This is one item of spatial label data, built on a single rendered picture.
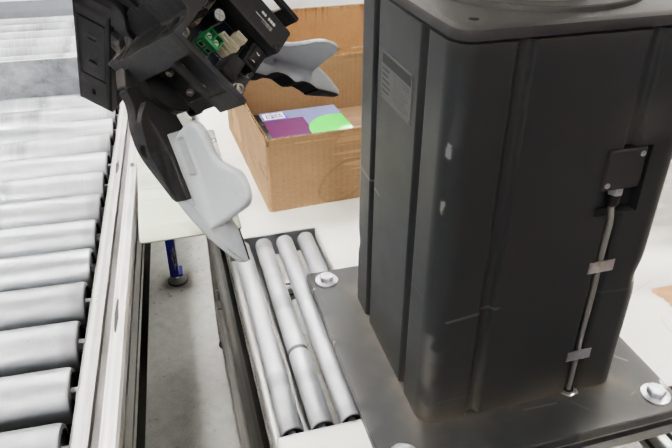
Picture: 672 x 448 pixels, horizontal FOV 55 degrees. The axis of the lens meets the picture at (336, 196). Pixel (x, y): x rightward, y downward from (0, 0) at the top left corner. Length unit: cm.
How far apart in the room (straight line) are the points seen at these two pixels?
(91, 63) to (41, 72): 86
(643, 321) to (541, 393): 17
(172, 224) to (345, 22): 72
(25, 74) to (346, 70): 58
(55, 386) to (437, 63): 43
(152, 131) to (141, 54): 5
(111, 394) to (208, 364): 109
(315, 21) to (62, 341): 89
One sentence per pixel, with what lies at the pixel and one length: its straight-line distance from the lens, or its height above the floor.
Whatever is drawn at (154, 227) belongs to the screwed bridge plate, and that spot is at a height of 75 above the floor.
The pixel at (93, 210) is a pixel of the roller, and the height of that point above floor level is 74.
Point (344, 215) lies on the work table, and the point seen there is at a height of 75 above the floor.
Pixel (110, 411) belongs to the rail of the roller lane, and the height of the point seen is 74.
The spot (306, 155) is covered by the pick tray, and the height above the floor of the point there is 82.
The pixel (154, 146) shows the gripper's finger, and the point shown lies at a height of 101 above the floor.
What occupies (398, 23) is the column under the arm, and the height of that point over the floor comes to 106.
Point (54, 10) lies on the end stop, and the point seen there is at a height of 76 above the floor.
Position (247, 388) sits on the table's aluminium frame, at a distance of 101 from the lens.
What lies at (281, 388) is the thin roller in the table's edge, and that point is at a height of 75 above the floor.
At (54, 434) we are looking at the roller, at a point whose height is 75.
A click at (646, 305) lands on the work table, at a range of 73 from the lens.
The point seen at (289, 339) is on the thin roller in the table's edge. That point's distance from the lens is 63.
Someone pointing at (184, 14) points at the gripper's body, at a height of 109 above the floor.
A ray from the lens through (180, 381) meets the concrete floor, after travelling 167.
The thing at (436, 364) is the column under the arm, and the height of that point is 82.
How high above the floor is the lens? 117
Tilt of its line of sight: 30 degrees down
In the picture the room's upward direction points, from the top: straight up
